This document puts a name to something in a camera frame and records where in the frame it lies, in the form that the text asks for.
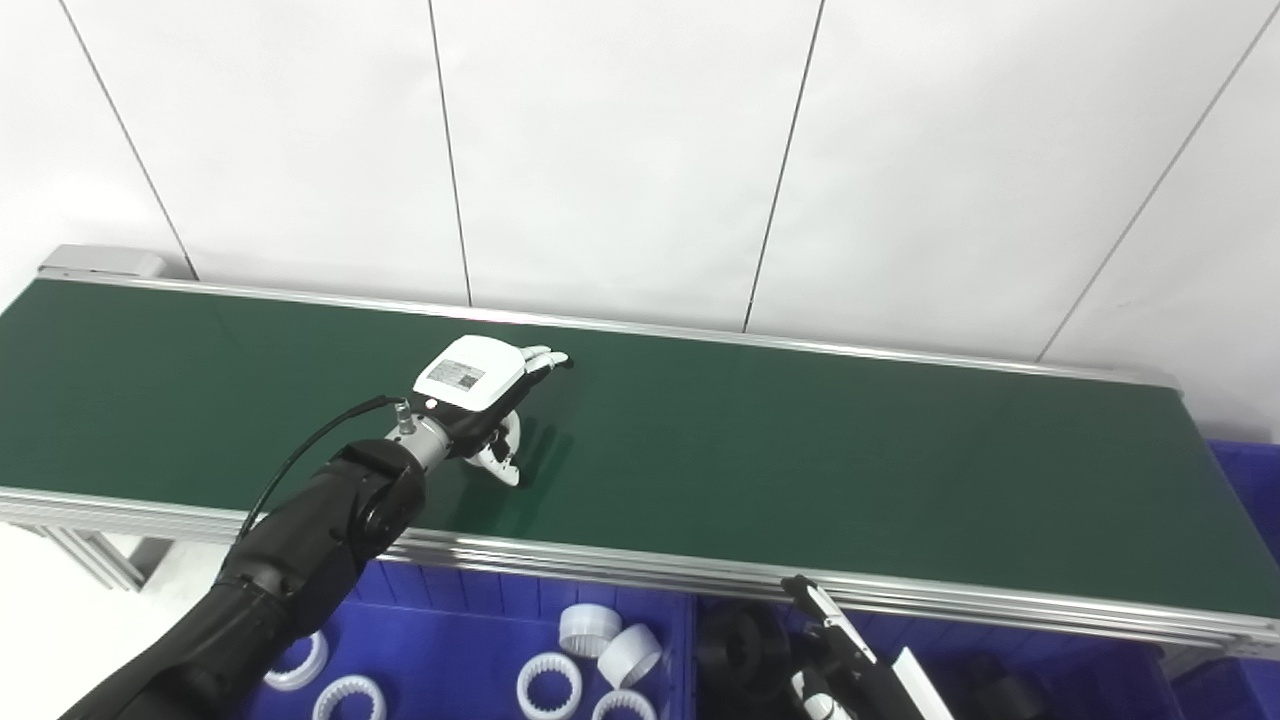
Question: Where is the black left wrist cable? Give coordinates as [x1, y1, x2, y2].
[238, 394, 416, 541]

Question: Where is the grey conveyor end cover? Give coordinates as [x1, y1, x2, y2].
[40, 245, 167, 282]

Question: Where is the blue bin with black parts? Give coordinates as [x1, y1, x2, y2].
[690, 595, 1181, 720]

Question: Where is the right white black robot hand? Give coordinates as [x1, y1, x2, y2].
[780, 575, 956, 720]

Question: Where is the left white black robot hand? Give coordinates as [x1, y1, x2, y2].
[410, 335, 573, 489]

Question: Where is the green conveyor belt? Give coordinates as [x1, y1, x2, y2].
[0, 280, 1280, 619]
[0, 268, 1280, 661]

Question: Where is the empty blue bin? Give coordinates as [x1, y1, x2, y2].
[1170, 440, 1280, 720]

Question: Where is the blue bin with white rings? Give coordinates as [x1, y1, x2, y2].
[235, 560, 696, 720]

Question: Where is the aluminium conveyor leg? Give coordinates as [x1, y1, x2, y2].
[40, 525, 173, 593]

